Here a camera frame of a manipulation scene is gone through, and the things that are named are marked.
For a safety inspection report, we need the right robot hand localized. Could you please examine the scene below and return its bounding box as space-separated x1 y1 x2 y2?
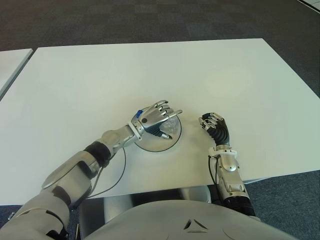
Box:
198 112 231 146

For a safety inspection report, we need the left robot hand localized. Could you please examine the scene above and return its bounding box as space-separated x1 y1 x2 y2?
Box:
136 99 184 140

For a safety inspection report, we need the white plate with black rim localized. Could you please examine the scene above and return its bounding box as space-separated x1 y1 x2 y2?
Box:
133 113 183 153

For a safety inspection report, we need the grey robot torso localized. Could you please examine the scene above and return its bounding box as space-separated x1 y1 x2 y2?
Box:
83 199 298 240

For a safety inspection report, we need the neighbouring white table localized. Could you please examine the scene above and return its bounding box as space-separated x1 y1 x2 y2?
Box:
0 48 34 100

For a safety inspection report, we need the white board with dark edge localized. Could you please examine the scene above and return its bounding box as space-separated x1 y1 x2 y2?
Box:
297 0 320 8

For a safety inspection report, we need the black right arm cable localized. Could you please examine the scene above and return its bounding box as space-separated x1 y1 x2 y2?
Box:
207 154 226 206

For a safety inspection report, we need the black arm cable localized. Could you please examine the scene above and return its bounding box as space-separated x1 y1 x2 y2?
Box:
86 147 127 201
207 154 226 206

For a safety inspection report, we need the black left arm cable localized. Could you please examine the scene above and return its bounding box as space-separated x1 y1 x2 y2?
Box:
86 147 127 201

